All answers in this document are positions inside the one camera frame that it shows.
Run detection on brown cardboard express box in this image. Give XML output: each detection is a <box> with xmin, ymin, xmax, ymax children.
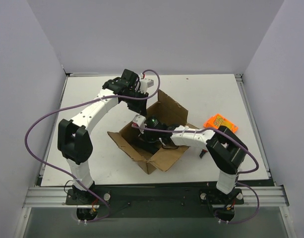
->
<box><xmin>108</xmin><ymin>90</ymin><xmax>196</xmax><ymax>175</ymax></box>

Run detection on red black utility knife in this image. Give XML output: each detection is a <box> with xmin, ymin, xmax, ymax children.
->
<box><xmin>199</xmin><ymin>150</ymin><xmax>207</xmax><ymax>159</ymax></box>

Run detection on orange product carton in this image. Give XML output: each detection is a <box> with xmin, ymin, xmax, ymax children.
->
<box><xmin>203</xmin><ymin>114</ymin><xmax>238</xmax><ymax>133</ymax></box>

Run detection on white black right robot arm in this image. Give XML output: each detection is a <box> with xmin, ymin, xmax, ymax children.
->
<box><xmin>132</xmin><ymin>115</ymin><xmax>247</xmax><ymax>195</ymax></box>

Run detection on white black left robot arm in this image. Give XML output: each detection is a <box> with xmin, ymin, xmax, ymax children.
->
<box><xmin>58</xmin><ymin>69</ymin><xmax>154</xmax><ymax>204</ymax></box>

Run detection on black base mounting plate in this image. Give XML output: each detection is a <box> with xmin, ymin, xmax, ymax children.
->
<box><xmin>65</xmin><ymin>182</ymin><xmax>244</xmax><ymax>220</ymax></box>

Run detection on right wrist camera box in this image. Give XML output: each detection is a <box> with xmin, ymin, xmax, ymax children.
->
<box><xmin>131</xmin><ymin>115</ymin><xmax>146</xmax><ymax>134</ymax></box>

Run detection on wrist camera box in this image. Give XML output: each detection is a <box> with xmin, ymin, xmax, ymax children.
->
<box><xmin>131</xmin><ymin>115</ymin><xmax>146</xmax><ymax>134</ymax></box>
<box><xmin>138</xmin><ymin>78</ymin><xmax>154</xmax><ymax>94</ymax></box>

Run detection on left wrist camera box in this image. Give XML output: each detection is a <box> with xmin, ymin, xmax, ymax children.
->
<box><xmin>138</xmin><ymin>78</ymin><xmax>154</xmax><ymax>94</ymax></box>

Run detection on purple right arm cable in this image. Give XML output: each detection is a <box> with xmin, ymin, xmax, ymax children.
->
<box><xmin>131</xmin><ymin>125</ymin><xmax>260</xmax><ymax>225</ymax></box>

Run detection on aluminium front frame rail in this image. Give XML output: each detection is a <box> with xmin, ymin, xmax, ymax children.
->
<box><xmin>23</xmin><ymin>186</ymin><xmax>289</xmax><ymax>208</ymax></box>

